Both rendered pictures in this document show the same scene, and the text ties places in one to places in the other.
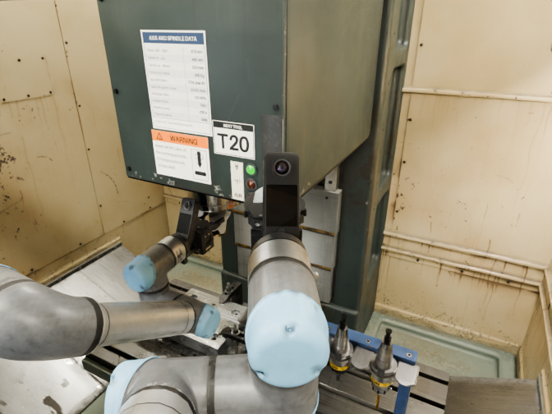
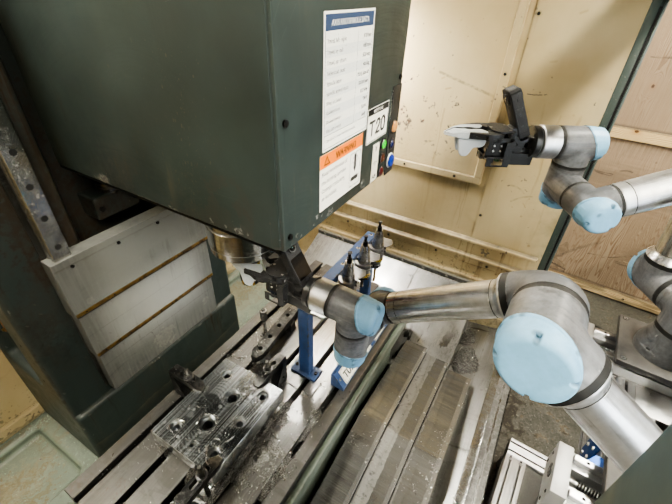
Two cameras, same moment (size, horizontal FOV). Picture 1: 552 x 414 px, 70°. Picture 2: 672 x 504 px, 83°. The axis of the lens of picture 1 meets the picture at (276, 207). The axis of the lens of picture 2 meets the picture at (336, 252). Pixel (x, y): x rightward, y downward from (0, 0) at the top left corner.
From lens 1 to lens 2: 1.21 m
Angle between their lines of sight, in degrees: 74
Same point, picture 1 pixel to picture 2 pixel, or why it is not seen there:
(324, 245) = (200, 256)
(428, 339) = (233, 283)
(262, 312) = (599, 133)
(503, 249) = not seen: hidden behind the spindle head
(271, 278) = (578, 129)
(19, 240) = not seen: outside the picture
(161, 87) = (335, 91)
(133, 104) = (304, 133)
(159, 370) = (600, 191)
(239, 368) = (578, 176)
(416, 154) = not seen: hidden behind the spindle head
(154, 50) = (334, 40)
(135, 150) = (300, 202)
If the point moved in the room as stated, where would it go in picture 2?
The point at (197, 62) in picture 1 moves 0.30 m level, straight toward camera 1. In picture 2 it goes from (366, 48) to (530, 51)
